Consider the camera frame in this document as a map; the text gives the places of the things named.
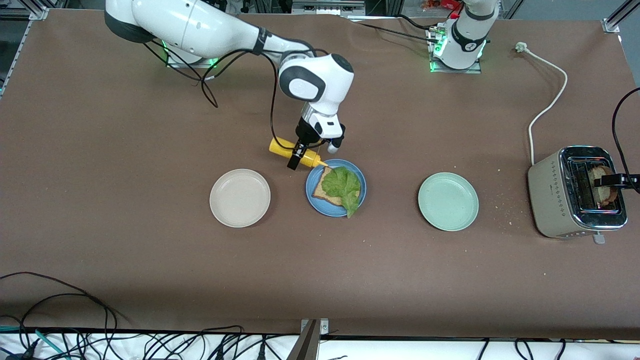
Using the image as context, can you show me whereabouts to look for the light green round plate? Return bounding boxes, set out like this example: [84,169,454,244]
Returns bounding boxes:
[418,172,480,232]

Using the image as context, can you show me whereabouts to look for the aluminium corner profile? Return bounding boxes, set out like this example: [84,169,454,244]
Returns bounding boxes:
[602,0,640,33]
[15,0,68,21]

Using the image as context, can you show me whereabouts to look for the blue round plate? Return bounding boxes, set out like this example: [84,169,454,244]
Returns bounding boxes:
[305,159,367,218]

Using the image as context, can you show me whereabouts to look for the beige round plate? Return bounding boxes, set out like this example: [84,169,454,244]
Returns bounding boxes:
[209,168,272,229]

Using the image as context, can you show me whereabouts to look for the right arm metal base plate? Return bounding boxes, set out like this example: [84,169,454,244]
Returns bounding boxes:
[165,50,222,68]

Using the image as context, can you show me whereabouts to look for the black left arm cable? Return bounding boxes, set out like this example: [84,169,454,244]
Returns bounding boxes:
[612,87,640,193]

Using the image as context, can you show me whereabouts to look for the red object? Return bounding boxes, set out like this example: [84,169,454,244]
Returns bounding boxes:
[422,0,463,12]

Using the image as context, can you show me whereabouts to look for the beige chrome toaster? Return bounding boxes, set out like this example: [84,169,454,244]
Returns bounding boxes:
[527,145,629,246]

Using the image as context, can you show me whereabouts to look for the small metal bracket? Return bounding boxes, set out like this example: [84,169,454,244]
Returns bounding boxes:
[300,318,330,360]

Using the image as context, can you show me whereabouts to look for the green lettuce leaf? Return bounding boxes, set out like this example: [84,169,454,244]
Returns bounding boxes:
[321,166,362,219]

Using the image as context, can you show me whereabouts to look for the black cable on table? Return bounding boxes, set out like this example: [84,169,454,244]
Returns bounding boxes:
[345,14,441,43]

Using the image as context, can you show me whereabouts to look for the grey metal box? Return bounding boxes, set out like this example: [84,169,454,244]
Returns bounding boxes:
[291,0,366,16]

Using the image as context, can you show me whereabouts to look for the white toaster power cable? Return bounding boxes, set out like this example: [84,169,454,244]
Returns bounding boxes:
[515,42,568,166]

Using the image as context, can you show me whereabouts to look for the brown bread slice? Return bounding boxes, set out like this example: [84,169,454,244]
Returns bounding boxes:
[312,166,351,207]
[587,166,621,203]

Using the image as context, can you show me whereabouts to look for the teal cable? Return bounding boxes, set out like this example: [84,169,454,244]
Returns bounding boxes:
[0,325,68,360]

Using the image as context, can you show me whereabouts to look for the yellow squeeze bottle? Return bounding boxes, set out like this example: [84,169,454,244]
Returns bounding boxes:
[269,137,330,169]

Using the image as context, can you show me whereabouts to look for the black looped cable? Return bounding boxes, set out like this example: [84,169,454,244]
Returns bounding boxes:
[0,271,121,360]

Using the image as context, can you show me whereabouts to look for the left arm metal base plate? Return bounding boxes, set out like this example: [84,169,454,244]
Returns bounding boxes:
[429,27,482,74]

